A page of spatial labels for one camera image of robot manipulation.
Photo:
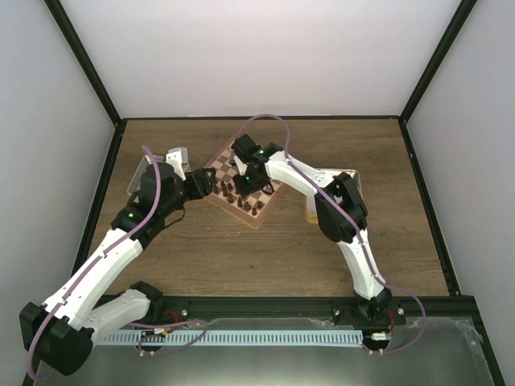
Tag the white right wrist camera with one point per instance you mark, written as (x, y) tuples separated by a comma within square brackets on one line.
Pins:
[(241, 166)]

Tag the wooden chess board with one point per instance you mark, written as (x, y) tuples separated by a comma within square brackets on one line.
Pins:
[(227, 199)]

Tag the gold tin box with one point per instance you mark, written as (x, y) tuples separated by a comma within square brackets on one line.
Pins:
[(310, 211)]

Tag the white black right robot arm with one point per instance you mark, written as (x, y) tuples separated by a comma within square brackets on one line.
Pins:
[(341, 213)]

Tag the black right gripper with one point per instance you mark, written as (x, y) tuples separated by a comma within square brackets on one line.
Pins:
[(244, 190)]

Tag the pink tin box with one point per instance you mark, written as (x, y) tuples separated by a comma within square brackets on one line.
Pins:
[(135, 183)]

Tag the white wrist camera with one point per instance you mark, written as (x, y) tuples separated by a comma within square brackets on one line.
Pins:
[(241, 166), (178, 159)]

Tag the white slotted cable duct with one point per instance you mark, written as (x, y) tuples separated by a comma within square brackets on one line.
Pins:
[(323, 338)]

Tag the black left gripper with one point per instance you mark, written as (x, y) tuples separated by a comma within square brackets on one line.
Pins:
[(201, 186)]

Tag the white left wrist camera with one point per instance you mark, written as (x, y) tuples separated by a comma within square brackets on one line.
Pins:
[(178, 159)]

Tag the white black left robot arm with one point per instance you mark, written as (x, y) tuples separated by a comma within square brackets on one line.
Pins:
[(63, 330)]

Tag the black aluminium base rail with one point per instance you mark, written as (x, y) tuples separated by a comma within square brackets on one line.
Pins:
[(342, 311)]

